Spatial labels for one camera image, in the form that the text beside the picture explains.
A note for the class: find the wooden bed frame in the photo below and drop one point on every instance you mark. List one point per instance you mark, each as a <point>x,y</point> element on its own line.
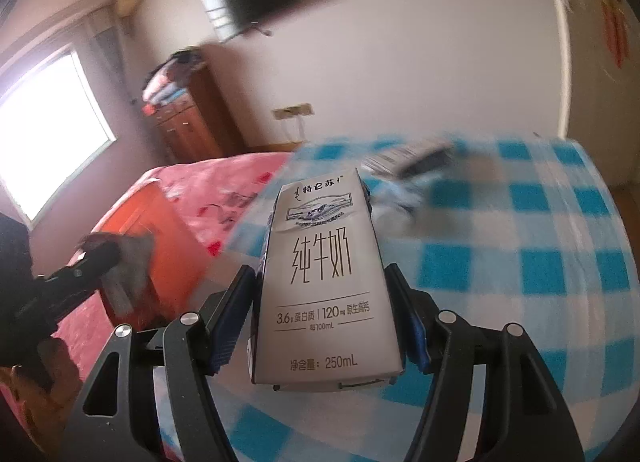
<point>272,146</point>

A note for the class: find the silver foil wrapper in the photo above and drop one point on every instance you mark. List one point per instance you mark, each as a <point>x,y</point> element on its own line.
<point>131,269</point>

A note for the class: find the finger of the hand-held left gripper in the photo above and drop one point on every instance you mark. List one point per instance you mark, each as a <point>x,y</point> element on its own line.
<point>92,258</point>

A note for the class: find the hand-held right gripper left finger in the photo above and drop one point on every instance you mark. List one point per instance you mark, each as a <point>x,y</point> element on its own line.
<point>230,324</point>

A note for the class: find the orange plastic bucket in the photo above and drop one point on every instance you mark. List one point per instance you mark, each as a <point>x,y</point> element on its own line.
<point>170,252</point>

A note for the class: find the stack of folded blankets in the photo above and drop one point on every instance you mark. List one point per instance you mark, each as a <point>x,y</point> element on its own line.
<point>167,84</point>

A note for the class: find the white milk carton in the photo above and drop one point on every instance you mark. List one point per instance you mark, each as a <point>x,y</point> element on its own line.
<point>325,282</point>

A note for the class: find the grey wall shelf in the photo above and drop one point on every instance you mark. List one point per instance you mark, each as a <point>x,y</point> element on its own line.
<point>217,17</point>

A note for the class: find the brown wooden cabinet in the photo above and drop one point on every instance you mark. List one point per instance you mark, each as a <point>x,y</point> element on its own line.
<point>195,117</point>

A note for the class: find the red door decoration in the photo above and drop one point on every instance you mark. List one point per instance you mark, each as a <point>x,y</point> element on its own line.
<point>612,12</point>

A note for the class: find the bright window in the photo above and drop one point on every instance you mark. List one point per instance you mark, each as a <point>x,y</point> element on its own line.
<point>45,137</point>

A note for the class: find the wall socket strip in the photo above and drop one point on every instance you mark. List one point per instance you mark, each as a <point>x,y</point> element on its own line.
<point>294,111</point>

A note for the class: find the beige door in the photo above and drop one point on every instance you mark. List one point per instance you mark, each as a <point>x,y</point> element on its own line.
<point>590,92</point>

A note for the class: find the blue white checked cloth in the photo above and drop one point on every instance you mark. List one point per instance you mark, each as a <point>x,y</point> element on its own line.
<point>500,262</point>

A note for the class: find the blue white packet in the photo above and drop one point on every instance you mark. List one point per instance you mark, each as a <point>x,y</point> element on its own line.
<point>395,199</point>

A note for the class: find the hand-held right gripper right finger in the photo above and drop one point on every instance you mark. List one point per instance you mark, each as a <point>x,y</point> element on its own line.
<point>416,332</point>

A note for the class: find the pink printed blanket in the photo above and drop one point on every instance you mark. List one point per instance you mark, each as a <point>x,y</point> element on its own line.
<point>210,182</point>

